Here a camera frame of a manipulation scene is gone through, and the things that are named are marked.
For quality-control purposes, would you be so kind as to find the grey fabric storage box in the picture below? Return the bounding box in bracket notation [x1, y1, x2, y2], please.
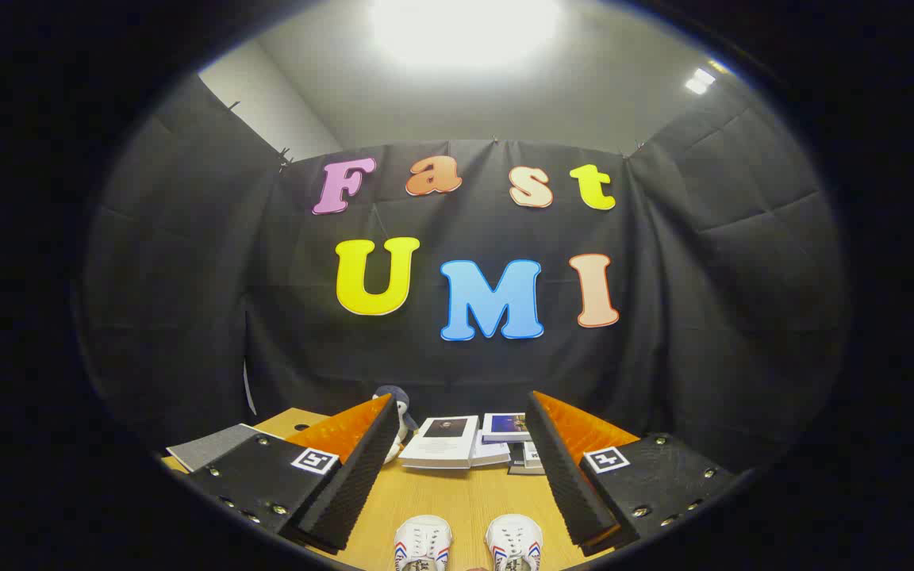
[166, 423, 283, 474]

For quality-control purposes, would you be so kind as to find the dark grey book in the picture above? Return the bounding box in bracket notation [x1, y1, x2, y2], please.
[508, 443, 545, 476]

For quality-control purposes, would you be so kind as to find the thick white book, dark photo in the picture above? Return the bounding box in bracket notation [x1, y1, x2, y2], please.
[398, 415, 480, 470]

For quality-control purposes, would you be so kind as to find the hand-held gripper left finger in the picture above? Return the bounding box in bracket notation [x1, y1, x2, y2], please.
[184, 393, 401, 554]

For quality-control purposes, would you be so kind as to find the white canvas shoe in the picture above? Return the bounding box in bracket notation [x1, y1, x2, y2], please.
[394, 515, 454, 571]
[486, 514, 543, 571]

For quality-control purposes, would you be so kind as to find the black backdrop cloth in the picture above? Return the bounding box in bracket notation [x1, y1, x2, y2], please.
[80, 75, 851, 477]

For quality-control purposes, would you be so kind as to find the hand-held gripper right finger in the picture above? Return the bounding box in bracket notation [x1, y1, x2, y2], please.
[525, 390, 743, 556]

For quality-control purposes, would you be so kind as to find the plain white book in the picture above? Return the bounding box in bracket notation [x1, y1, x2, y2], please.
[471, 432, 512, 467]

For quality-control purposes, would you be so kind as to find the penguin plush toy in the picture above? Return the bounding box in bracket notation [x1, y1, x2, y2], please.
[372, 385, 420, 445]

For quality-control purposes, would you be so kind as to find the white book, blue picture cover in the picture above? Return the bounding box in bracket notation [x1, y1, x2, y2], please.
[481, 412, 532, 443]

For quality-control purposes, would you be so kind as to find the large ceiling light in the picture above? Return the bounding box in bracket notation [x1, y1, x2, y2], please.
[370, 0, 561, 68]

